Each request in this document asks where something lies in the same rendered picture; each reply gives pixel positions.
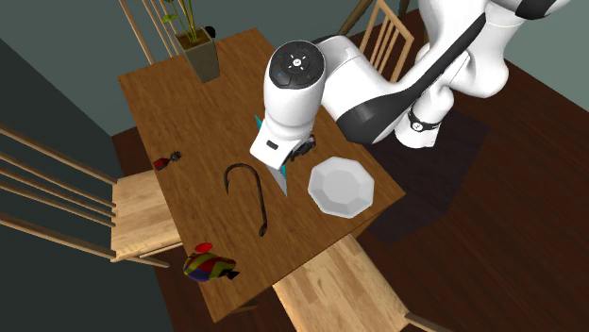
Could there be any wooden dining table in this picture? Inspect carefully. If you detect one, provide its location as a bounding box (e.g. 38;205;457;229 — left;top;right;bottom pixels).
118;27;407;324

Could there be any potted green plant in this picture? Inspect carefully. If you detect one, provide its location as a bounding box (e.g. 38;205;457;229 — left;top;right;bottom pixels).
160;0;221;84

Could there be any white octagonal bowl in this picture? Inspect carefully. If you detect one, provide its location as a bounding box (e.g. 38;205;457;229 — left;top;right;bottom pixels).
307;156;377;220

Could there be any small red spiky tool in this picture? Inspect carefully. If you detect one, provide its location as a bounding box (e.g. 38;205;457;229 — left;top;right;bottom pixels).
153;150;183;172

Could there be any large black hook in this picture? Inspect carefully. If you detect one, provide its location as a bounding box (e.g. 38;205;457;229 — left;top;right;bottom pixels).
223;162;269;238

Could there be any multicoloured toy fish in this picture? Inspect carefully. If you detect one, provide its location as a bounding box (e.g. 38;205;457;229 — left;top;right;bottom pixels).
182;241;241;283

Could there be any light wooden chair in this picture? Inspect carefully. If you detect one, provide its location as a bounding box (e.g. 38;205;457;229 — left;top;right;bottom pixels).
118;0;185;65
272;233;454;332
358;0;415;84
0;123;184;269

